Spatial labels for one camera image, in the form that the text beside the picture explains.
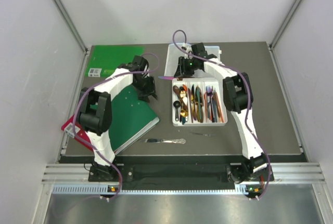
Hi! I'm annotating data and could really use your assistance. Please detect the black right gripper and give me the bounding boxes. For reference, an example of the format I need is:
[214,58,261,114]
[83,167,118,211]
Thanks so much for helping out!
[174,57,198,78]

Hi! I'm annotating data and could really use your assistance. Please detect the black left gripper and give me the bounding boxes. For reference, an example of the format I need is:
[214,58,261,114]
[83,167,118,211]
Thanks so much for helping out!
[132,75,158,102]

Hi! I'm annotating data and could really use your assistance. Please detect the iridescent knife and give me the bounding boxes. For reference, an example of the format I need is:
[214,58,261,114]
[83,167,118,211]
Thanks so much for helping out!
[190,84,196,122]
[158,76,174,81]

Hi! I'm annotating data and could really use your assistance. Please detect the brown wooden spoon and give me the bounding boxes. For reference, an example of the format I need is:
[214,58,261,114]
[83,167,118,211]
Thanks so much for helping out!
[173,85,183,104]

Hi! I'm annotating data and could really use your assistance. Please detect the purple plastic fork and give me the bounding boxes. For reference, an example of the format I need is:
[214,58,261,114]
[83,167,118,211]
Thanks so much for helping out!
[206,86,213,122]

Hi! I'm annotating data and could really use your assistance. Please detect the white cutlery tray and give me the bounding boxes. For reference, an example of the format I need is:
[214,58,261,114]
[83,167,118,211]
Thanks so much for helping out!
[172,77,227,127]

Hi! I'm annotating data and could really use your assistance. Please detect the small dark dessert fork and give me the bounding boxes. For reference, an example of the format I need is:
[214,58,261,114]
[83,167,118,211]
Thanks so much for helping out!
[190,132,216,137]

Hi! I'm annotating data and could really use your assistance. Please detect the teal handled gold spoon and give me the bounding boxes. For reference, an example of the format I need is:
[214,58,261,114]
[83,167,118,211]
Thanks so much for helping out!
[180,109,188,125]

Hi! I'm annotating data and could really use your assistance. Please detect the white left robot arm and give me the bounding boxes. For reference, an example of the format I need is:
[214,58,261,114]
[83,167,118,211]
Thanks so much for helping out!
[72,54,158,181]

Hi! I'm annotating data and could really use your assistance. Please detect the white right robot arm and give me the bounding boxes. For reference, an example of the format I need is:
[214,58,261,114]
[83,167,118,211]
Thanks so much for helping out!
[173,42,271,180]

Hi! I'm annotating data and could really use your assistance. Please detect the clear mesh zip pouch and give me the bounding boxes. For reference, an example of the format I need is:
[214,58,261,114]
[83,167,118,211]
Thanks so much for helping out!
[164,44,222,76]

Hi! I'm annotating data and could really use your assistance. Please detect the teal knife in tray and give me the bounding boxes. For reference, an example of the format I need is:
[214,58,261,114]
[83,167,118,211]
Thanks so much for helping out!
[197,87,203,123]

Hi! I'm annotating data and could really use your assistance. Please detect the gold spoon in tray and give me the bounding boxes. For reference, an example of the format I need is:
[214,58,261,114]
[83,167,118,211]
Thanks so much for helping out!
[180,90,187,100]

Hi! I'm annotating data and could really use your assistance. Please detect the white ceramic spoon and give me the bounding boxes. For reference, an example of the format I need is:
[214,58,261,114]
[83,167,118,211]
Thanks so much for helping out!
[182,97,188,111]

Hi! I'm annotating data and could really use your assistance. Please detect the orange plastic fork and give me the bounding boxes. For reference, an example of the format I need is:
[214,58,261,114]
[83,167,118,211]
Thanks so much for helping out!
[203,92,208,123]

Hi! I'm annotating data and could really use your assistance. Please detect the black measuring spoon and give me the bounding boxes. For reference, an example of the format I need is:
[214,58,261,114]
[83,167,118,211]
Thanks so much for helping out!
[173,100,181,122]

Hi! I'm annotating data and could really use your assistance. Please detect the light green plastic folder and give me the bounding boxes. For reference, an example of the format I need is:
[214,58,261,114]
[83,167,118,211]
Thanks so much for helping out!
[85,45,144,77]

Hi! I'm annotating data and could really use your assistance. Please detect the orange chopstick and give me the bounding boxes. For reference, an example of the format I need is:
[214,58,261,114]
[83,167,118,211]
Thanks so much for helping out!
[215,92,225,123]

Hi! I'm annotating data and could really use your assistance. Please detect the silver ornate butter knife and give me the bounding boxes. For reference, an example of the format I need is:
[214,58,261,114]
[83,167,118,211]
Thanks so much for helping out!
[138,138,186,144]

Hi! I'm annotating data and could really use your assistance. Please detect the magenta folder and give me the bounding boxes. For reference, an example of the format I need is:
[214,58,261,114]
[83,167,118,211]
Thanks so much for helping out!
[61,114,93,152]

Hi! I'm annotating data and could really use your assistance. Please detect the dark green ring binder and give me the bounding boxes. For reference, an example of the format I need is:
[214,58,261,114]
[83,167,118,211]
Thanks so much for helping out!
[109,85,159,155]

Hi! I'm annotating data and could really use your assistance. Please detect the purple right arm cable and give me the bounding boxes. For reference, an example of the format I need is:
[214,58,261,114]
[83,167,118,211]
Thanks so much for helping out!
[172,30,273,201]

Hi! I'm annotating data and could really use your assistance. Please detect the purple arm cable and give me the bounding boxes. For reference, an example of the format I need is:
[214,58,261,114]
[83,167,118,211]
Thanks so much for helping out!
[172,30,273,201]
[72,51,160,201]

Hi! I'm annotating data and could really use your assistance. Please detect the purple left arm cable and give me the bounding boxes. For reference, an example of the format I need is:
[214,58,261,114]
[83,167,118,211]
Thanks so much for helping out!
[72,51,160,201]

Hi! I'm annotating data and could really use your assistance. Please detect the black mounting base plate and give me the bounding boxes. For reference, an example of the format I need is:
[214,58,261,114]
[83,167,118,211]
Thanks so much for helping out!
[87,163,275,183]

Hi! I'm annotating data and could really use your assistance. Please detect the aluminium frame rail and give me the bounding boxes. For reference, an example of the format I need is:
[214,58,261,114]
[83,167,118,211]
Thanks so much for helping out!
[52,0,88,53]

